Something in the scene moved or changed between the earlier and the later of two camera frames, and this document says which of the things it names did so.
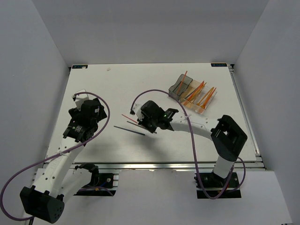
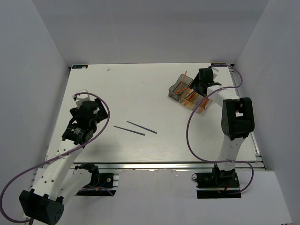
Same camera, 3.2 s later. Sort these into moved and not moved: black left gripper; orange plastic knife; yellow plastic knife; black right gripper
Moved: black right gripper; yellow plastic knife
Not moved: orange plastic knife; black left gripper
